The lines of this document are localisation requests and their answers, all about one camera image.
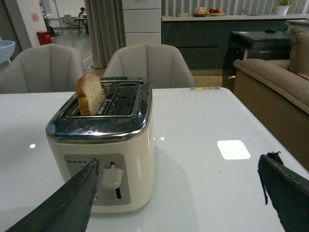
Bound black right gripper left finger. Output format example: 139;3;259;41
7;159;99;232

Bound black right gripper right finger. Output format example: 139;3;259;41
258;151;309;232

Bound slice of bread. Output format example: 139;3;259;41
76;74;106;116

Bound light blue plate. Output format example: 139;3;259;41
0;40;15;63

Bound cream and chrome toaster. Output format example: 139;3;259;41
46;77;155;213

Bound beige sofa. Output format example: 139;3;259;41
233;27;309;169

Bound grey chair on left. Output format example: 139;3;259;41
0;43;84;94

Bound grey chair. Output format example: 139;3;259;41
0;43;84;94
103;43;195;88

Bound black side table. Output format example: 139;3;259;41
222;31;291;91

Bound black computer mouse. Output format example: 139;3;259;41
265;29;277;34

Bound grey chair on right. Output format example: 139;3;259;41
103;43;195;88

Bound dark grey kitchen counter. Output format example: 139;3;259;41
162;14;309;71

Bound white potted plant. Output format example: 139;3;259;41
274;0;298;15

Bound seated person in background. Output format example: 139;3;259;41
79;7;89;34

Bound grey curtain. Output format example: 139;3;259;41
84;0;126;69

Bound fruit bowl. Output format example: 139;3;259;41
209;8;225;16

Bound wooden basket on counter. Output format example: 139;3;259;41
193;7;208;17

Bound white drawer cabinet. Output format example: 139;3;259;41
122;0;161;46

